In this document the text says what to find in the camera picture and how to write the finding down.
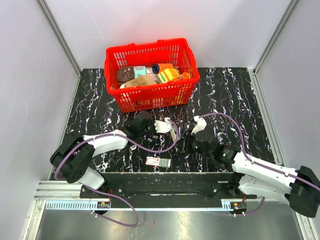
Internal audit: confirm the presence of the orange blue tube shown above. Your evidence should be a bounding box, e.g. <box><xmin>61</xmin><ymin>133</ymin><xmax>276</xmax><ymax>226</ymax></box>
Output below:
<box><xmin>152</xmin><ymin>63</ymin><xmax>174</xmax><ymax>74</ymax></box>

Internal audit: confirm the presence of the yellow green sponge pack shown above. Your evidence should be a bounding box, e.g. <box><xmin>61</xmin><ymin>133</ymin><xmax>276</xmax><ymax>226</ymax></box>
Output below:
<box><xmin>157</xmin><ymin>68</ymin><xmax>181</xmax><ymax>83</ymax></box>

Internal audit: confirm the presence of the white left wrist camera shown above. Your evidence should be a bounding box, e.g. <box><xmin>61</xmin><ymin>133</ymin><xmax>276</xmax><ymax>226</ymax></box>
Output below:
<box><xmin>154</xmin><ymin>117</ymin><xmax>173</xmax><ymax>134</ymax></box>

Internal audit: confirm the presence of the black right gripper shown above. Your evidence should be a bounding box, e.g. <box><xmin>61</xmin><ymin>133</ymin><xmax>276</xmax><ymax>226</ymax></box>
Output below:
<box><xmin>173</xmin><ymin>129</ymin><xmax>213</xmax><ymax>160</ymax></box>

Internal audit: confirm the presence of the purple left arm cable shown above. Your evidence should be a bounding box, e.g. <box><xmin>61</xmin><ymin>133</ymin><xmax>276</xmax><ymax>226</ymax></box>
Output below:
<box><xmin>53</xmin><ymin>119</ymin><xmax>180</xmax><ymax>228</ymax></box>

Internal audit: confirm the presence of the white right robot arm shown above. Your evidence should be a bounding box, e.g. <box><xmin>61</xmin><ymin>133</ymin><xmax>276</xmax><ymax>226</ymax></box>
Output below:
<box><xmin>179</xmin><ymin>130</ymin><xmax>320</xmax><ymax>218</ymax></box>

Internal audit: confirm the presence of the teal small box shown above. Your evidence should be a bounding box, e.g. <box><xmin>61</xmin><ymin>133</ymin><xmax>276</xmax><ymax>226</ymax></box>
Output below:
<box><xmin>133</xmin><ymin>65</ymin><xmax>147</xmax><ymax>79</ymax></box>

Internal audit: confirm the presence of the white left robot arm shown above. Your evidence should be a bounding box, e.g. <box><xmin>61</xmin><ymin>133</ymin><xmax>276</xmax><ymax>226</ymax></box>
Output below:
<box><xmin>49</xmin><ymin>111</ymin><xmax>156</xmax><ymax>198</ymax></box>

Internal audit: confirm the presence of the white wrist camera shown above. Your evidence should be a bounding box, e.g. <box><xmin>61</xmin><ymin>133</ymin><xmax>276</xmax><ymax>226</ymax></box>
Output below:
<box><xmin>191</xmin><ymin>115</ymin><xmax>207</xmax><ymax>135</ymax></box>
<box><xmin>154</xmin><ymin>117</ymin><xmax>173</xmax><ymax>134</ymax></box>

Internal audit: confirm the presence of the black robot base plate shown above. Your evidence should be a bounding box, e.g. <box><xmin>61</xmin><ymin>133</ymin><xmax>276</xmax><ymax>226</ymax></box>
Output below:
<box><xmin>79</xmin><ymin>172</ymin><xmax>258</xmax><ymax>201</ymax></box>

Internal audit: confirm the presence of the light blue stapler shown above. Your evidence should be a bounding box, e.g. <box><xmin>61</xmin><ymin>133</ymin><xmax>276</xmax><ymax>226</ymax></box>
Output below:
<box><xmin>164</xmin><ymin>117</ymin><xmax>180</xmax><ymax>151</ymax></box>

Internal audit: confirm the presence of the kraft paper bag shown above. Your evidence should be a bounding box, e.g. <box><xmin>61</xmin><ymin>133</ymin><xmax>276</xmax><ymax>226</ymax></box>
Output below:
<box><xmin>120</xmin><ymin>74</ymin><xmax>157</xmax><ymax>89</ymax></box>

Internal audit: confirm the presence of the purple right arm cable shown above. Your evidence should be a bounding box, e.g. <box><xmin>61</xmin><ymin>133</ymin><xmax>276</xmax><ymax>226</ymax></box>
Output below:
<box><xmin>197</xmin><ymin>112</ymin><xmax>320</xmax><ymax>217</ymax></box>

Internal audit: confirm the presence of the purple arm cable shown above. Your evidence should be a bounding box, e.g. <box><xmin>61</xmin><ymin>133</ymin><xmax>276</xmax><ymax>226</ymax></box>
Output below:
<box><xmin>53</xmin><ymin>119</ymin><xmax>180</xmax><ymax>228</ymax></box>
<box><xmin>197</xmin><ymin>112</ymin><xmax>320</xmax><ymax>217</ymax></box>

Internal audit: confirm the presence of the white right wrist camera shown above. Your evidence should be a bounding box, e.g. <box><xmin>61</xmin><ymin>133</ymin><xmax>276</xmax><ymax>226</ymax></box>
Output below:
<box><xmin>191</xmin><ymin>115</ymin><xmax>207</xmax><ymax>135</ymax></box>

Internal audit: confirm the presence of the orange snack packet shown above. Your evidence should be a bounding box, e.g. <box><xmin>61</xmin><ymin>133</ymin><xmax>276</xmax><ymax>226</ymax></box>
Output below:
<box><xmin>178</xmin><ymin>72</ymin><xmax>191</xmax><ymax>80</ymax></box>

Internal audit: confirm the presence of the red plastic basket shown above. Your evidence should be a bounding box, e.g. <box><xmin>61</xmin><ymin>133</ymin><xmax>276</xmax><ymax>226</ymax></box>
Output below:
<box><xmin>104</xmin><ymin>38</ymin><xmax>200</xmax><ymax>113</ymax></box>

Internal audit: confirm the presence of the white red staple box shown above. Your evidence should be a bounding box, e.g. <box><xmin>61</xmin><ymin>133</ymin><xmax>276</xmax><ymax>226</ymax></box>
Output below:
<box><xmin>145</xmin><ymin>157</ymin><xmax>171</xmax><ymax>168</ymax></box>

